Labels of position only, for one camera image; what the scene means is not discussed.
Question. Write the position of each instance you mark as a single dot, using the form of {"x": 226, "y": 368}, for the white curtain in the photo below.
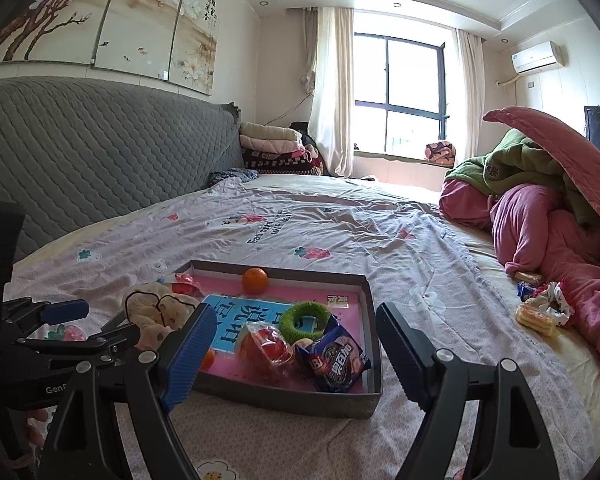
{"x": 472, "y": 94}
{"x": 330, "y": 122}

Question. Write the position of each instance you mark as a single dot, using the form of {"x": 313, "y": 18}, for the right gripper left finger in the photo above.
{"x": 156, "y": 381}

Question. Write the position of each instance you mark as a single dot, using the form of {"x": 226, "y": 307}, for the brown walnut ball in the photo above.
{"x": 303, "y": 344}

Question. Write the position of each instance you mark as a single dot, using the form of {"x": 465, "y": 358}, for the folded blankets stack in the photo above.
{"x": 279, "y": 150}

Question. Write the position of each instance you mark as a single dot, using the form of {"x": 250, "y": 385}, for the red white toy egg package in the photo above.
{"x": 183, "y": 284}

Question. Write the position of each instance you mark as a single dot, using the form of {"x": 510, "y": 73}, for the grey cardboard tray box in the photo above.
{"x": 359, "y": 402}

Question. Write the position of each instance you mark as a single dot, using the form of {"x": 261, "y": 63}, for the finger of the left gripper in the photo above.
{"x": 24, "y": 316}
{"x": 111, "y": 342}

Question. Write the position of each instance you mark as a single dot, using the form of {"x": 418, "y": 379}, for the left white curtain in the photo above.
{"x": 330, "y": 122}

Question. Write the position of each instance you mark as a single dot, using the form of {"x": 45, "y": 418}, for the cream plush scrunchie toy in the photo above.
{"x": 157, "y": 311}

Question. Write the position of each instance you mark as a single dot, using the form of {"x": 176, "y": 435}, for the grey quilted headboard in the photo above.
{"x": 77, "y": 151}

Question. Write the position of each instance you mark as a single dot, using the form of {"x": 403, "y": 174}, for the snack wrappers pile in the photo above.
{"x": 544, "y": 306}

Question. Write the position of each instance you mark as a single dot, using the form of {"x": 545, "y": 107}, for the right white curtain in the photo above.
{"x": 472, "y": 94}

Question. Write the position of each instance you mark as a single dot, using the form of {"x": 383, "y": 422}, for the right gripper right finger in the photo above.
{"x": 510, "y": 440}

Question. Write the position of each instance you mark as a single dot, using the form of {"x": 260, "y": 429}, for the pink quilt pile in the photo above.
{"x": 533, "y": 227}

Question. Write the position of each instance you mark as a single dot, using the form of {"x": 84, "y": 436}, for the green blanket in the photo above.
{"x": 517, "y": 160}

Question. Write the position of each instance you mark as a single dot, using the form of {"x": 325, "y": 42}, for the dark framed window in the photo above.
{"x": 399, "y": 95}

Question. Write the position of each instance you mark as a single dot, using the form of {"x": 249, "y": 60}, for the flower wall painting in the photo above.
{"x": 171, "y": 40}

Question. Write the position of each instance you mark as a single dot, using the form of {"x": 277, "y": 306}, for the pink blue book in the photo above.
{"x": 290, "y": 319}

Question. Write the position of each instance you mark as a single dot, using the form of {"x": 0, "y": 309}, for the white air conditioner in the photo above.
{"x": 547, "y": 54}

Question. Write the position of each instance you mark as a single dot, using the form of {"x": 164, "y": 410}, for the orange tangerine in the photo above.
{"x": 254, "y": 281}
{"x": 208, "y": 360}

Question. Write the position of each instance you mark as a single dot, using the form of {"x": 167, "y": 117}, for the blue cookie packet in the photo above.
{"x": 335, "y": 361}

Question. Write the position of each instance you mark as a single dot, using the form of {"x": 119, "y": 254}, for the dark blue cloth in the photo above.
{"x": 240, "y": 174}

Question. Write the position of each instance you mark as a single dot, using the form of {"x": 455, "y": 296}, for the left hand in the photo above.
{"x": 34, "y": 437}

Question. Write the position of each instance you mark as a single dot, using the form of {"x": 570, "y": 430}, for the pink bag on windowsill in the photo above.
{"x": 441, "y": 153}

